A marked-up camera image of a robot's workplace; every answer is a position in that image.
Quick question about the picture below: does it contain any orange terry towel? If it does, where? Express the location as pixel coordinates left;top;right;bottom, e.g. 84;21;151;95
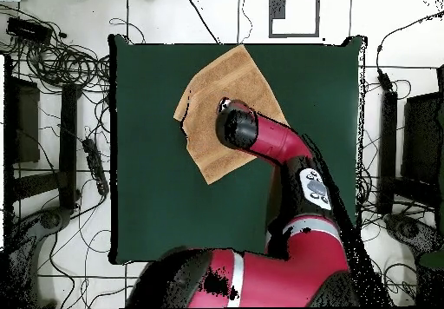
173;43;289;186

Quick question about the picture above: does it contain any dark green table cloth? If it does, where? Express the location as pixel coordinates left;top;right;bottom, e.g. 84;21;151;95
108;34;368;267

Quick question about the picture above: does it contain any black power strip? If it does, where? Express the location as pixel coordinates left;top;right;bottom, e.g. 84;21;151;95
82;137;110;196

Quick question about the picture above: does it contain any grey tripod base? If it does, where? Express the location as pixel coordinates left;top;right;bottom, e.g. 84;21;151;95
382;213;444;254
6;206;74;308

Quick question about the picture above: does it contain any black electronics box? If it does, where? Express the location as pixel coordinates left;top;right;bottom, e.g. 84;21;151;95
5;16;53;44

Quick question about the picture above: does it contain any thick black cable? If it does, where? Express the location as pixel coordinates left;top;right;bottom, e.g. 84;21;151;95
186;0;221;45

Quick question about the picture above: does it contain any grey floor outlet frame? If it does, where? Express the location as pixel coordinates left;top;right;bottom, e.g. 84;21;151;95
268;0;321;39

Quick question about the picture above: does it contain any black cable with connector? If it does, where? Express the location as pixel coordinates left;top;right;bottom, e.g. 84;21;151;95
375;10;444;93

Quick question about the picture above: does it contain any black metal frame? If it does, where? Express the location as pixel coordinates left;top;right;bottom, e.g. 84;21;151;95
375;63;444;216
3;53;82;216

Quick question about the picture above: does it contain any black cable tangle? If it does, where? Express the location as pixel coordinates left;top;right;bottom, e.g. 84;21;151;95
0;3;112;95

